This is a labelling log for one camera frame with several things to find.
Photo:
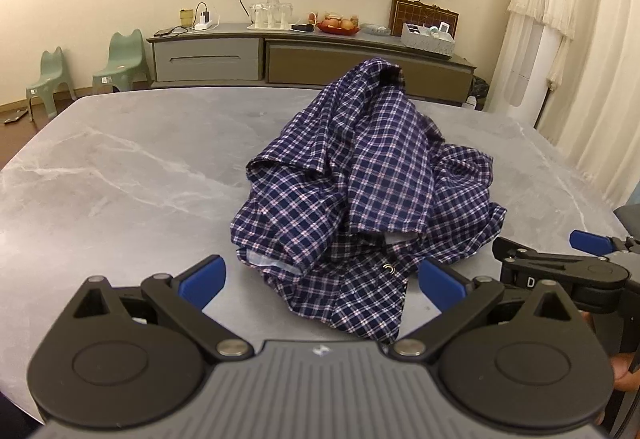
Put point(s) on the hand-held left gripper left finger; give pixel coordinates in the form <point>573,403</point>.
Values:
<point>202,281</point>

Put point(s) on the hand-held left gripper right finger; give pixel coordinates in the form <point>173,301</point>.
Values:
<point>442,280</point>

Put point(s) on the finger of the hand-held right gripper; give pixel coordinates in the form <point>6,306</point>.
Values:
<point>590,276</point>
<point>592,240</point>

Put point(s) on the navy plaid shirt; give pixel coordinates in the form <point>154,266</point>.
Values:
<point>375,169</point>

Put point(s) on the person's right hand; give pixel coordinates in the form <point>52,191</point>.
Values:
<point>627,375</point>

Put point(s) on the dark grey chair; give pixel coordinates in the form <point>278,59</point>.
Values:
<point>629,219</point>

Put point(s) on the cream curtain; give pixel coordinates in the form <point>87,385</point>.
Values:
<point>605,69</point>

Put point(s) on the white standing air conditioner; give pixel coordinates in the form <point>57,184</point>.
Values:
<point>525,69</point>

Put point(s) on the large green stool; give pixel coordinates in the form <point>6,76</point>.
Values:
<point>122,61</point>

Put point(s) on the grey storage basket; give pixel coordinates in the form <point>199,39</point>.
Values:
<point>425,46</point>

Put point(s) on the grey television cabinet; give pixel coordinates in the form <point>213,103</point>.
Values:
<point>320,61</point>

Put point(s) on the dark flat device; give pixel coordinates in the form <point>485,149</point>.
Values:
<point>15,117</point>

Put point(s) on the black phone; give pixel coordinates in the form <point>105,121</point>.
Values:
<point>162,32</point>

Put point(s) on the white power strip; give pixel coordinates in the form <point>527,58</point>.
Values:
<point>206,25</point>

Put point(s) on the small green stool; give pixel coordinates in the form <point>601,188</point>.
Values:
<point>50,74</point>

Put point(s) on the grey glass dish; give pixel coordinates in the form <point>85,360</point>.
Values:
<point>375,29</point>

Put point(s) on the white cup tray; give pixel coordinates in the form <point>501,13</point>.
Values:
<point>270,27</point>

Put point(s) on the wooden chessboard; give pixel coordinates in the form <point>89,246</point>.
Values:
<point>425,11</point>

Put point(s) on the red fruit plate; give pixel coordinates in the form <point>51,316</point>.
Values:
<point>338,31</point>

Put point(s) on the black flat gadget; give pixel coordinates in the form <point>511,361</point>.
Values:
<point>302,27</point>

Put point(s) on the orange round fruit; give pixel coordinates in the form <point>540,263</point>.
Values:
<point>330,24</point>
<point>347,24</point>

